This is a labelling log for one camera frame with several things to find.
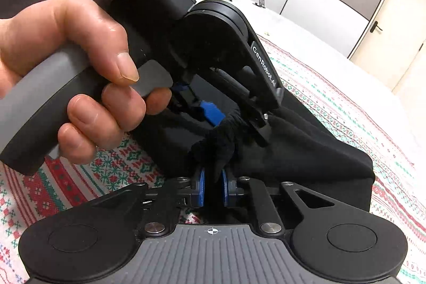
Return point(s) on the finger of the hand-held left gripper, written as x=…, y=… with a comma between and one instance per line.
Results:
x=209, y=111
x=263, y=124

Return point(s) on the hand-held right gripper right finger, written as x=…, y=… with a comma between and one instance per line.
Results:
x=224, y=187

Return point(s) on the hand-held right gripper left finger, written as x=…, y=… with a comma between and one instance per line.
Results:
x=200, y=187

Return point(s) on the black pants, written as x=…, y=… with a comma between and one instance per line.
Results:
x=316, y=144

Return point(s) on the person's left hand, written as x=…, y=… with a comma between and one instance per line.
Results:
x=66, y=21

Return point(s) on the patterned knit blanket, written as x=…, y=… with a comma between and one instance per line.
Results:
x=332, y=94

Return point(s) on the grey bed blanket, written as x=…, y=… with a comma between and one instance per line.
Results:
x=299, y=31

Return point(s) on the phone stand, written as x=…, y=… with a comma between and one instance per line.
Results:
x=261, y=2

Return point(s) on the cream door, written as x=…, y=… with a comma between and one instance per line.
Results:
x=399, y=37

